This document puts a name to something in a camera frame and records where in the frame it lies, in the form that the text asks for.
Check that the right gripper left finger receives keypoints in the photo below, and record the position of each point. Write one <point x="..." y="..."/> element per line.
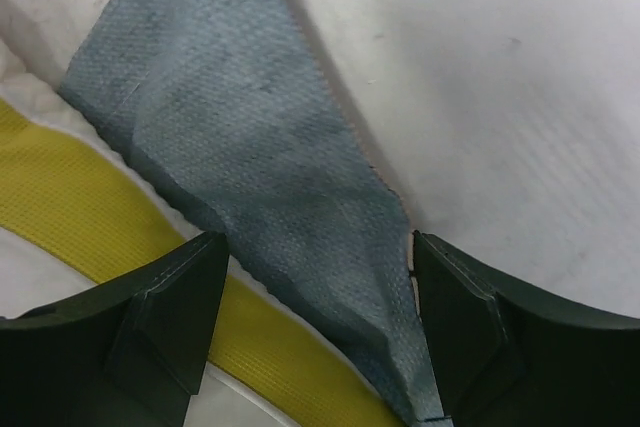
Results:
<point x="128" y="352"/>

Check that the blue-grey pillowcase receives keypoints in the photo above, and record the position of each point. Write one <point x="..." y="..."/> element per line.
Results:
<point x="219" y="104"/>

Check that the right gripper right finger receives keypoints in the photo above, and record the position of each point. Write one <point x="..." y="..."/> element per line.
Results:
<point x="507" y="353"/>

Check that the white pillow yellow edge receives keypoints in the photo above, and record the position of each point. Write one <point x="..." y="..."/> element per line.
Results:
<point x="74" y="215"/>

